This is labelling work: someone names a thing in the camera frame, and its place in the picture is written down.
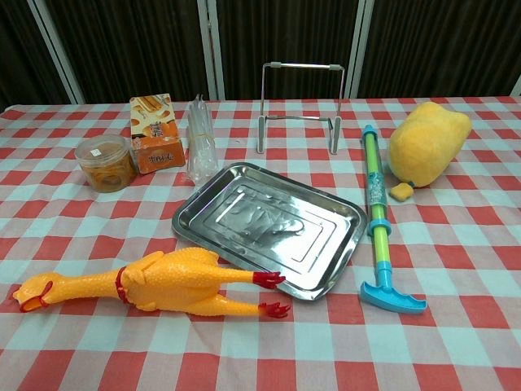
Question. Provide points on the orange rubber toy chicken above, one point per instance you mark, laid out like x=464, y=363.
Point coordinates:
x=163, y=281

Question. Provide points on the rectangular metal tray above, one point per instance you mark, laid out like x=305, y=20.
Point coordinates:
x=264, y=220

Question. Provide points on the green blue water pump toy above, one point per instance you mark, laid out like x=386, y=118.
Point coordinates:
x=376, y=191

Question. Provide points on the yellow plush mango toy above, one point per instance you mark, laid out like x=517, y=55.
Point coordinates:
x=427, y=142

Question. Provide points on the clear plastic bag bundle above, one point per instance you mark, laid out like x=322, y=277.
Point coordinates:
x=200, y=138

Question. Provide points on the orange snack box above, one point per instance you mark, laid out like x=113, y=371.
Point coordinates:
x=156, y=138

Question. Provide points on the small yellow plush tag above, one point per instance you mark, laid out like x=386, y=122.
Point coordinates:
x=401, y=191

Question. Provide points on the clear plastic snack jar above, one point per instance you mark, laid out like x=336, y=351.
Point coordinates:
x=106, y=163

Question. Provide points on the red white checkered tablecloth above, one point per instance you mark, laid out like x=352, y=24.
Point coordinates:
x=122, y=346

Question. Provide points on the white vertical frame post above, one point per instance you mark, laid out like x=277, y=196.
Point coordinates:
x=211, y=49
x=361, y=49
x=57, y=49

